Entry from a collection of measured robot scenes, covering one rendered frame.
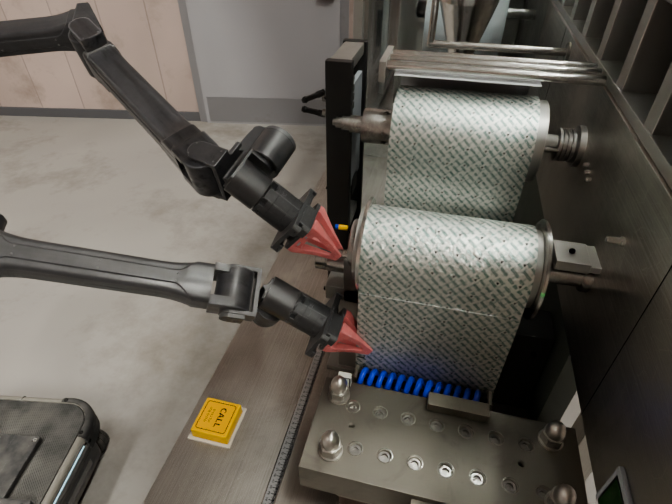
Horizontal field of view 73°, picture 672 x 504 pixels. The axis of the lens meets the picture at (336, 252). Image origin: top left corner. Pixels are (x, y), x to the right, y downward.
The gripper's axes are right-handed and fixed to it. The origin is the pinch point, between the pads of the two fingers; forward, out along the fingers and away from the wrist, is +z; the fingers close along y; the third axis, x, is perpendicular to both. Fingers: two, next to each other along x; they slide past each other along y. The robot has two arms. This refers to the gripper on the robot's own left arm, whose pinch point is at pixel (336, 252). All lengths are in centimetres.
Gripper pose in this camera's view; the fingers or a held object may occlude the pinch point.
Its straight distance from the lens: 72.3
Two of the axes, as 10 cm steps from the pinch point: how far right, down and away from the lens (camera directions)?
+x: 6.2, -5.0, -6.0
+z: 7.6, 5.9, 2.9
